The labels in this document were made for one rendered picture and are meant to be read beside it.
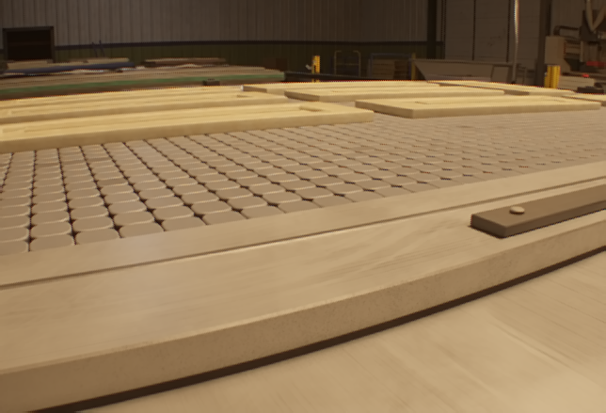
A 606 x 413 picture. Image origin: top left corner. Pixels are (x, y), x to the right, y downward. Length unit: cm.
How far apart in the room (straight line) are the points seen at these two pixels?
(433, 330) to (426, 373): 4
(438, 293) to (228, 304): 12
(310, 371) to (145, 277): 10
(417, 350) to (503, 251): 9
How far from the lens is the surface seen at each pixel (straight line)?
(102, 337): 23
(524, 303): 32
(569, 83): 284
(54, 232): 37
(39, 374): 22
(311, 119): 82
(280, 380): 23
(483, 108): 107
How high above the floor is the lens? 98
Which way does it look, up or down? 15 degrees down
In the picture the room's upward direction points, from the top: straight up
